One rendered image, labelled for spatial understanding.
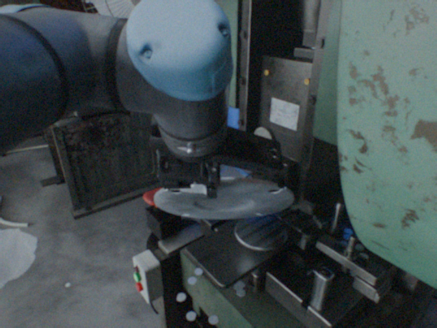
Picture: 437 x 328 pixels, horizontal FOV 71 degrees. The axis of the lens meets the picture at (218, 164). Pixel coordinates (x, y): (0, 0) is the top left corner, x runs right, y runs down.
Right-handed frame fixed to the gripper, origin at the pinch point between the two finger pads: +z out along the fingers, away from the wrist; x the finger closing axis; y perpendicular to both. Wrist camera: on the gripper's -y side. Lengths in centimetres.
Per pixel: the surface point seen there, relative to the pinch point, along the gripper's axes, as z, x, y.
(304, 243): 24.7, 6.6, -21.4
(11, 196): 169, -47, 151
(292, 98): -0.3, -17.5, -15.1
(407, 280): 36, 15, -51
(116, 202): 159, -40, 70
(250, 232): 22.4, 4.5, -8.3
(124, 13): 37, -81, 35
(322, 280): 13.0, 15.3, -21.0
